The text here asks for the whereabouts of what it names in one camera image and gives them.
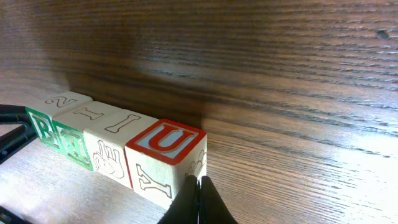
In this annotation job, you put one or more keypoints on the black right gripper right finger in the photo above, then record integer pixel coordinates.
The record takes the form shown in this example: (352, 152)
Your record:
(212, 209)

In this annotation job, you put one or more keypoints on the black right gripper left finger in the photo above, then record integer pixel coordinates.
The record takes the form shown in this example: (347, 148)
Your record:
(184, 208)

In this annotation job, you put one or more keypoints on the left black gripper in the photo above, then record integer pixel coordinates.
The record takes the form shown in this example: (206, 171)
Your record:
(11, 143)

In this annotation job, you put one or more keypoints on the wooden block green letter B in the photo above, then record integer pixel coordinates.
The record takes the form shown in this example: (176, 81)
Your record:
(42, 113)

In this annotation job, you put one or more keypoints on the wooden block blue side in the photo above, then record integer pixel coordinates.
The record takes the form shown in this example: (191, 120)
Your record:
(162, 156)

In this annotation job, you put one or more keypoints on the plain wooden block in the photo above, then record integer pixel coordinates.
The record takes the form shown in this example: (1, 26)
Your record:
(105, 141)

